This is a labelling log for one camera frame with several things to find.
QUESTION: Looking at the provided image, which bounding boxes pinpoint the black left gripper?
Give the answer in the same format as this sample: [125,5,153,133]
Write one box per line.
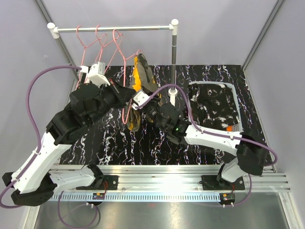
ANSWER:
[86,77,136,126]

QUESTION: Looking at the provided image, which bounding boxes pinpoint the yellow and grey camouflage trousers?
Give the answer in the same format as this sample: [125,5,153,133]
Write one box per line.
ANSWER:
[126,53,161,132]

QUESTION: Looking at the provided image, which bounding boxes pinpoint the pink wire hanger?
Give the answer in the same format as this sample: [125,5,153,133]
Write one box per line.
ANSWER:
[75,25,108,89]
[112,29,142,125]
[95,24,123,73]

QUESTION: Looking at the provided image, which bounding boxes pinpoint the black and white trousers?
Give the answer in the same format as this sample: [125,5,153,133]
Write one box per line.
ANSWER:
[188,83,240,130]

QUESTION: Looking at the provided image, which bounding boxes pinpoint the orange trousers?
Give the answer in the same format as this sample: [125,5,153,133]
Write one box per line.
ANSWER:
[226,126,233,132]

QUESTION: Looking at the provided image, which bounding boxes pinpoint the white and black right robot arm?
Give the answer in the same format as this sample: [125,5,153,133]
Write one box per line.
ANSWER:
[135,99,267,190]

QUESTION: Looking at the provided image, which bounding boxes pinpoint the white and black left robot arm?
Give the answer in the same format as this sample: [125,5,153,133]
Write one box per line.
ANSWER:
[2,79,136,208]

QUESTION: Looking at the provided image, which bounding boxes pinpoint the black marble pattern mat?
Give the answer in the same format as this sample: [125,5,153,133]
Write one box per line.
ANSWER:
[60,65,265,165]

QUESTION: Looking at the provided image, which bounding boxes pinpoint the white plastic basket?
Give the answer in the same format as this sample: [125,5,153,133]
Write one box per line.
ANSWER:
[188,81,245,134]

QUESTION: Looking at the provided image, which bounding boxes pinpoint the metal clothes rack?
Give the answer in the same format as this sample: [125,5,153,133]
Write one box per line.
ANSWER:
[47,19,179,105]

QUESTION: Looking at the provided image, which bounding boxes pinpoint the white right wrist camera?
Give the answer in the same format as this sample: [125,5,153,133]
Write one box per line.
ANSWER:
[132,90,149,110]

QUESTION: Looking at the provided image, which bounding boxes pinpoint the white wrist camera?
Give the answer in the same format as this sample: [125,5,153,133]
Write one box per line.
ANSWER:
[80,61,110,87]
[132,90,149,110]

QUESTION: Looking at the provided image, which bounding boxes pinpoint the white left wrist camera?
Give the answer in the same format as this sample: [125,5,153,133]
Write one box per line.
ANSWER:
[80,61,110,87]

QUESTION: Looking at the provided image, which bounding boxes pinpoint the aluminium mounting rail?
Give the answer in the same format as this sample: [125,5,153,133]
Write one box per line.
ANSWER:
[33,164,292,203]

